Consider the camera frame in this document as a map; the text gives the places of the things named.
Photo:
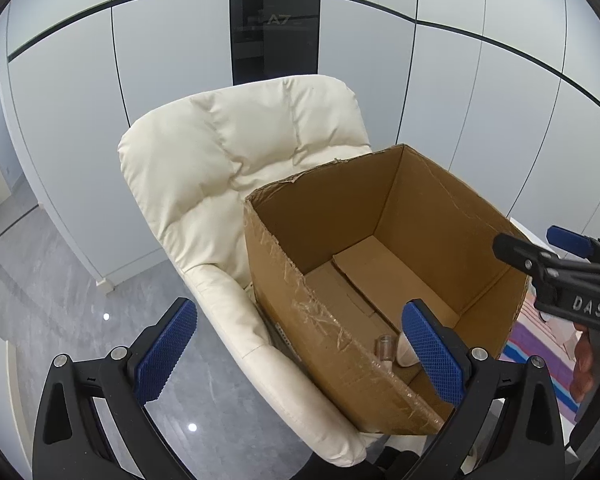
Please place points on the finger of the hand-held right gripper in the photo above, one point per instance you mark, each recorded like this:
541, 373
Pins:
570, 240
517, 255

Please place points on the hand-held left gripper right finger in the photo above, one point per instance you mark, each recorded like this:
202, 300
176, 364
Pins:
432, 355

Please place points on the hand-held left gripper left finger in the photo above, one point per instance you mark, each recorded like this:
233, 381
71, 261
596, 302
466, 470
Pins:
167, 352

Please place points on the brown cardboard box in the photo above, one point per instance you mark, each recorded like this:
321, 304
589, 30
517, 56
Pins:
330, 360

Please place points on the person's right hand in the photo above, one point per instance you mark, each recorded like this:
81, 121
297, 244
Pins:
581, 365

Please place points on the white cup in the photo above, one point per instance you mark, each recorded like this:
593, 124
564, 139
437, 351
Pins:
406, 352

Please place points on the small clear glass cup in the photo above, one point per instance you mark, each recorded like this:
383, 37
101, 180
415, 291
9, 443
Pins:
386, 351

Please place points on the striped pastel mat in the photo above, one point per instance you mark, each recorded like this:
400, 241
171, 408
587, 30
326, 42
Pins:
535, 355

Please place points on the cream padded armchair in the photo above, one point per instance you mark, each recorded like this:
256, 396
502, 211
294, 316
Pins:
205, 160

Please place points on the black glass cabinet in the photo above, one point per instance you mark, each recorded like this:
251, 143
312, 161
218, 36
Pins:
275, 20

